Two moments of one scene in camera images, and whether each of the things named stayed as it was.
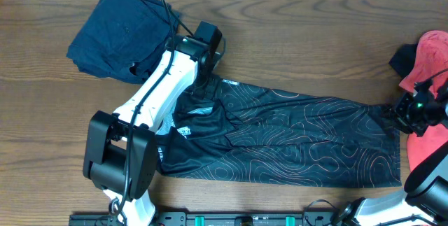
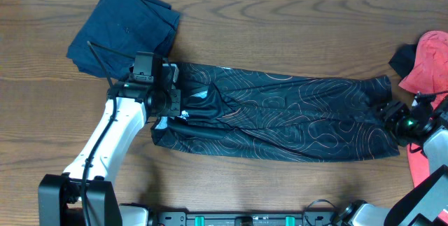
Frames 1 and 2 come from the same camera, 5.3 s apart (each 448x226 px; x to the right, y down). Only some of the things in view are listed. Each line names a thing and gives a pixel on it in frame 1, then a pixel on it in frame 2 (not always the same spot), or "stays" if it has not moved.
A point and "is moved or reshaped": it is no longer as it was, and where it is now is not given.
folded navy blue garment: (124, 36) stays
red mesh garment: (430, 61) stays
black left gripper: (209, 93) to (175, 108)
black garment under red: (404, 61) stays
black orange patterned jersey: (223, 129) is moved or reshaped
